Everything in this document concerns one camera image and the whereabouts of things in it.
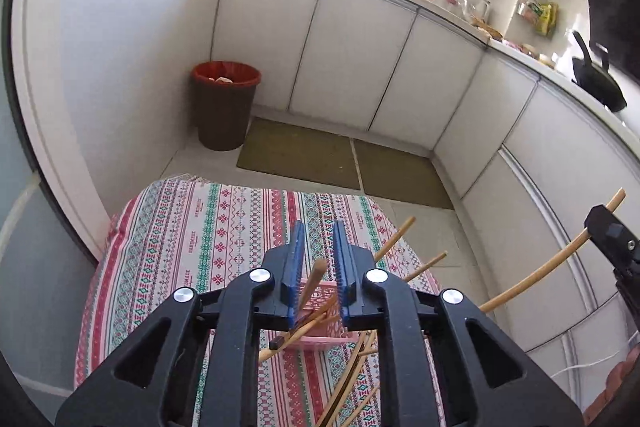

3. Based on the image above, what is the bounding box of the pink perforated utensil basket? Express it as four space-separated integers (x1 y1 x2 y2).
292 281 358 351

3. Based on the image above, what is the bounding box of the long curved wooden chopstick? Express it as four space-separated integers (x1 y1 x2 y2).
476 195 597 313

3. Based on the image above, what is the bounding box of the white kitchen cabinet run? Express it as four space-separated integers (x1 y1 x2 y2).
209 0 640 408

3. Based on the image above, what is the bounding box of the right olive floor mat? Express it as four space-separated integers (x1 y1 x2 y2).
354 140 454 209

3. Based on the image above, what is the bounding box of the olive floor mat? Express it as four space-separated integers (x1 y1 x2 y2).
236 117 360 190
354 140 454 209

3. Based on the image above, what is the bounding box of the patterned red green tablecloth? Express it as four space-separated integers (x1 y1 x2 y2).
72 175 446 427

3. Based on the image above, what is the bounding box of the left olive floor mat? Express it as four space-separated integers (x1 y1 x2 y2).
236 117 360 190

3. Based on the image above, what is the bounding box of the wooden chopstick on cloth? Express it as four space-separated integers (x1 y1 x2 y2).
341 385 380 427

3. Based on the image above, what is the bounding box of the black frying pan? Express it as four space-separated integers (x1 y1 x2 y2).
572 30 627 113

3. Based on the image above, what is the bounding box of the dark bin with red liner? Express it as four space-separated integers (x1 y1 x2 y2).
191 61 262 152

